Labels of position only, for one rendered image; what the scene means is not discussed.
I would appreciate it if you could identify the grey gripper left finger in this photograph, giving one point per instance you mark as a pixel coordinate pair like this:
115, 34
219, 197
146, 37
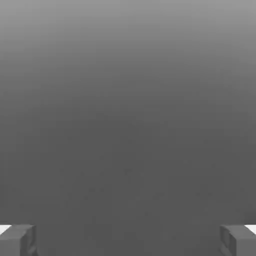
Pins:
14, 242

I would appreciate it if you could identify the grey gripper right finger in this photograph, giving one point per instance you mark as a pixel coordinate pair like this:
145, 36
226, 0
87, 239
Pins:
242, 243

